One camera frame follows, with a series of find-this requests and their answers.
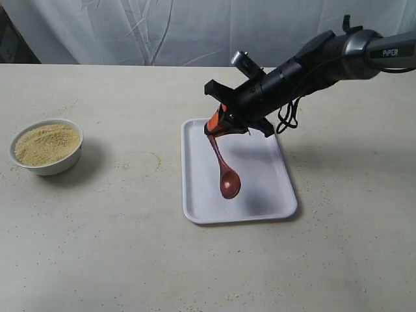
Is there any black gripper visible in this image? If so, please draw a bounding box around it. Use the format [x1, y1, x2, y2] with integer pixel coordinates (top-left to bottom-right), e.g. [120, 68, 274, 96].
[204, 61, 304, 137]

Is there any brown wooden spoon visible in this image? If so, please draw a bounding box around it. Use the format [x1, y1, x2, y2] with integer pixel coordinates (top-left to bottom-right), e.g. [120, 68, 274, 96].
[207, 135, 242, 200]

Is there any white rectangular plastic tray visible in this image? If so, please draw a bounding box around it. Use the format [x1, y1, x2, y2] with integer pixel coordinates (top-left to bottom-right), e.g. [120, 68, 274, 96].
[181, 118, 298, 224]

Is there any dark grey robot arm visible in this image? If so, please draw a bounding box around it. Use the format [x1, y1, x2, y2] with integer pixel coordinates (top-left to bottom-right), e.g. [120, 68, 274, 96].
[204, 15, 415, 137]

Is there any white backdrop curtain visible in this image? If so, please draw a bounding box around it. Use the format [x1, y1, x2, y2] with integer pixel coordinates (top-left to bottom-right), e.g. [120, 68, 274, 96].
[1, 0, 415, 67]

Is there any white ceramic bowl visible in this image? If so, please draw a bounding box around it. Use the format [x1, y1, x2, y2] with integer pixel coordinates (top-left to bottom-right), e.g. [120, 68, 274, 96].
[9, 119, 83, 176]

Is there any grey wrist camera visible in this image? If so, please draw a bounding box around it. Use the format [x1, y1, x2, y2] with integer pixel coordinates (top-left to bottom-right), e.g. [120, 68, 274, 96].
[231, 51, 265, 80]

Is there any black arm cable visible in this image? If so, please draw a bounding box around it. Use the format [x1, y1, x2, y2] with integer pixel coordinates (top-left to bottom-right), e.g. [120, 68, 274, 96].
[275, 58, 416, 134]

